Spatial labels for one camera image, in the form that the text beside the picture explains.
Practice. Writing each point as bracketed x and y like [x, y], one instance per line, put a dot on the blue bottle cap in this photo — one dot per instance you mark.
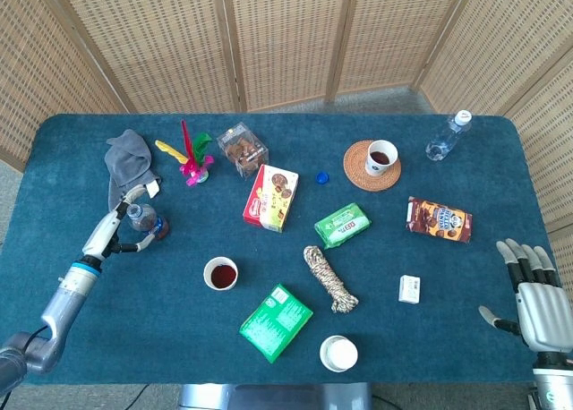
[322, 178]

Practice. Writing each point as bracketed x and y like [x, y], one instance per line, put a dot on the cola bottle blue label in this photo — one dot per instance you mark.
[143, 219]

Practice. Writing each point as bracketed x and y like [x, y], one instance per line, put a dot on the red and cream cookie box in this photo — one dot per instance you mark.
[271, 199]

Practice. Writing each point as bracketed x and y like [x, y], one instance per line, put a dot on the clear plastic cookie box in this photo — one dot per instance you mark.
[242, 152]

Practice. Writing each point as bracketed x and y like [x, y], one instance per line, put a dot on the colourful feather shuttlecock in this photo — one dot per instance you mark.
[192, 159]

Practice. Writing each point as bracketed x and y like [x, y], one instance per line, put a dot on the clear water bottle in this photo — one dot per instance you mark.
[443, 141]

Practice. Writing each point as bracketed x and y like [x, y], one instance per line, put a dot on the brown chocolate biscuit box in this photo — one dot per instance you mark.
[441, 219]

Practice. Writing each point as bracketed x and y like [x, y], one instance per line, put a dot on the upturned paper cup stack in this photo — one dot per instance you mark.
[339, 354]

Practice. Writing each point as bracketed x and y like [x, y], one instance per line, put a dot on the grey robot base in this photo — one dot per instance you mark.
[273, 396]

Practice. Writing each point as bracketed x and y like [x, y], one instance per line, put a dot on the large green tissue pack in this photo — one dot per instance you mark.
[275, 322]

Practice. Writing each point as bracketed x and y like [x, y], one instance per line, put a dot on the round woven coaster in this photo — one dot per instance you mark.
[358, 173]

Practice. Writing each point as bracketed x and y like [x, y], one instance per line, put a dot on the woven wooden folding screen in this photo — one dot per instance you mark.
[286, 34]

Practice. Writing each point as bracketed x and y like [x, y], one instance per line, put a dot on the paper cup blue flower print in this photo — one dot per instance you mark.
[380, 157]

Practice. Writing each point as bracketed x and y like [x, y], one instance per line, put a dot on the grey cloth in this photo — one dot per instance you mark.
[127, 159]

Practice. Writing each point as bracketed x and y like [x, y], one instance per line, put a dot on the cup of dark drink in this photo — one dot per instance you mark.
[221, 275]

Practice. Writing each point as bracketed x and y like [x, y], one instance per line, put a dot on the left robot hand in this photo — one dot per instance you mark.
[100, 237]

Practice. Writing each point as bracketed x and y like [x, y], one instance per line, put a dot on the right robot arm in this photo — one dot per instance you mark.
[553, 383]

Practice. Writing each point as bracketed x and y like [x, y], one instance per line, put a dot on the small green soap pack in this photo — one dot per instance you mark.
[342, 225]

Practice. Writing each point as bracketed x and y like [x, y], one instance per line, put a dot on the blue table carpet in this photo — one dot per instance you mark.
[156, 329]

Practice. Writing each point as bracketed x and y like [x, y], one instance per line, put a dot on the small white box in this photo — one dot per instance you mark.
[409, 289]

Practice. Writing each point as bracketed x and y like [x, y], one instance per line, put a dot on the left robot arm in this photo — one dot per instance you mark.
[67, 298]

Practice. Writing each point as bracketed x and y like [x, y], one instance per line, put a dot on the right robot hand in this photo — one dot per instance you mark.
[544, 311]

